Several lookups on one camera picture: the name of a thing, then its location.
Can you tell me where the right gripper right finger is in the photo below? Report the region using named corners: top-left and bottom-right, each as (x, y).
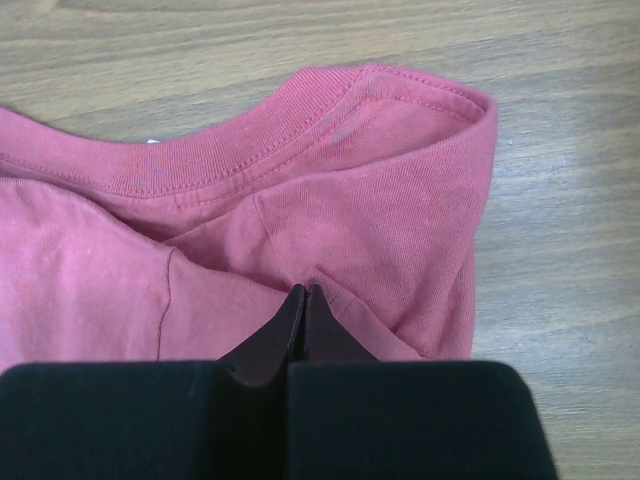
top-left (288, 286), bottom-right (558, 479)

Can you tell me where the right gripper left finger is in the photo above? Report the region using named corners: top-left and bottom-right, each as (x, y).
top-left (1, 286), bottom-right (305, 479)

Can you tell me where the pink t shirt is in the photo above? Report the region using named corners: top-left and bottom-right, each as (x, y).
top-left (1, 65), bottom-right (497, 368)

